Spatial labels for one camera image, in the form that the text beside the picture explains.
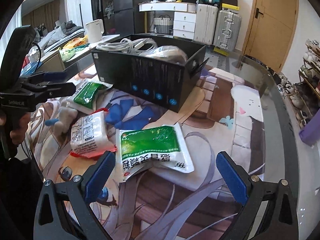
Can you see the black cardboard box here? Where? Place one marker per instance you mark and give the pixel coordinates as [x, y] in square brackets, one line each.
[161, 82]

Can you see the person's left hand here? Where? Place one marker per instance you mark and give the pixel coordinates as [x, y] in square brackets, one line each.
[18, 134]

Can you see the white plush toy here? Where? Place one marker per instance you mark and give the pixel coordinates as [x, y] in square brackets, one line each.
[66, 117]

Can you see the purple yoga mat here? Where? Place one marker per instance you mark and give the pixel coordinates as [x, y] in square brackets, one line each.
[311, 132]

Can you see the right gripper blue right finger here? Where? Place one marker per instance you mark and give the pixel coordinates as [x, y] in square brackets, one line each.
[279, 220]

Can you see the bed with clothes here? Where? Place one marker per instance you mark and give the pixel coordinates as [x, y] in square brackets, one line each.
[59, 36]

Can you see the shoe rack with shoes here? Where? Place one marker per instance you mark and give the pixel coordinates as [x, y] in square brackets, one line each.
[304, 95]

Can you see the white drawer desk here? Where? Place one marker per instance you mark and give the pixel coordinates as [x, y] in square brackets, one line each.
[184, 16]

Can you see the grey side cabinet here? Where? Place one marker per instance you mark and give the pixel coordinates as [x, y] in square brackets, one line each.
[60, 59]

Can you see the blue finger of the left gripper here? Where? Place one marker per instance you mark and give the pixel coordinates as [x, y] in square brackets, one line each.
[41, 77]
[41, 93]

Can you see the woven storage basket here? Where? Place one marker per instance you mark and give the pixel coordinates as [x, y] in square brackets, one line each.
[163, 24]

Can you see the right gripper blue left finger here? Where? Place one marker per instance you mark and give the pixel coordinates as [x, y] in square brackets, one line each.
[63, 210]

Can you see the green white medicine pouch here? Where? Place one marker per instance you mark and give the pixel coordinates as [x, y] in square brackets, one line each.
[163, 147]

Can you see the snack bags on cabinet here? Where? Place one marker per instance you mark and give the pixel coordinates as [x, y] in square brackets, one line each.
[73, 46]

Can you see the white red tissue pack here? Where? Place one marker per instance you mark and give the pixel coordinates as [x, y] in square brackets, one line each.
[89, 137]

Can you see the white electric kettle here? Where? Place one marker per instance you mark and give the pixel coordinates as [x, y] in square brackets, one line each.
[95, 30]

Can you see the white suitcase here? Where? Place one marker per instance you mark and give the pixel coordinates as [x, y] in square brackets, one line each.
[206, 16]

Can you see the black refrigerator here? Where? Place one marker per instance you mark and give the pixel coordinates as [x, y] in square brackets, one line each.
[127, 17]

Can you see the wooden door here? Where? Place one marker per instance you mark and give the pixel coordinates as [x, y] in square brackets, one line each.
[271, 30]

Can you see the silver suitcase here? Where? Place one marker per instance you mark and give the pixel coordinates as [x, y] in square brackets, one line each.
[227, 30]

